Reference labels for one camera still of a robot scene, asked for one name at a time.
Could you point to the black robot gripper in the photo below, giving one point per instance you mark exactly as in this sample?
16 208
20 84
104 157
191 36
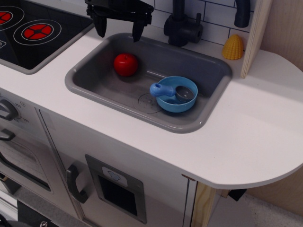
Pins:
136 11

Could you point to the blue handled grey spoon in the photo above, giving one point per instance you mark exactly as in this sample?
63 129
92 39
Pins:
182 94

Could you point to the grey plastic sink basin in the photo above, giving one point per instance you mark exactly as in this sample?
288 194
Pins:
94 78

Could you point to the light blue plastic bowl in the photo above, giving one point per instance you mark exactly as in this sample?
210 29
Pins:
171 103

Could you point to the red toy apple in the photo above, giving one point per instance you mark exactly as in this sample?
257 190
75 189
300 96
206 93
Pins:
125 64

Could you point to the black toy faucet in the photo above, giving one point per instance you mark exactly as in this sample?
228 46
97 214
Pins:
181 31

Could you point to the black toy stovetop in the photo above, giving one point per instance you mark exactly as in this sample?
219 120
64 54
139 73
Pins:
33 34

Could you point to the yellow toy corn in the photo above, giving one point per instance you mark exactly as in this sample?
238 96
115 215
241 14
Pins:
233 48

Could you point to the grey oven knob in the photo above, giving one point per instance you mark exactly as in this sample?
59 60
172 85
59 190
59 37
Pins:
8 111

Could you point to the grey ice dispenser panel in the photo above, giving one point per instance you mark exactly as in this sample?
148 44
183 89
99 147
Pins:
118 189

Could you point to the toy oven door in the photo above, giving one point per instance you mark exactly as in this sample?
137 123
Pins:
22 160

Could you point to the light wooden side post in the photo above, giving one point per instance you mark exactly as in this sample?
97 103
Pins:
258 25

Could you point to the grey cabinet door handle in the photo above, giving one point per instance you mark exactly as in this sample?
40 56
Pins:
71 177

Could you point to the grey oven door handle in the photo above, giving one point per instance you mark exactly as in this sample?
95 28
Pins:
6 135

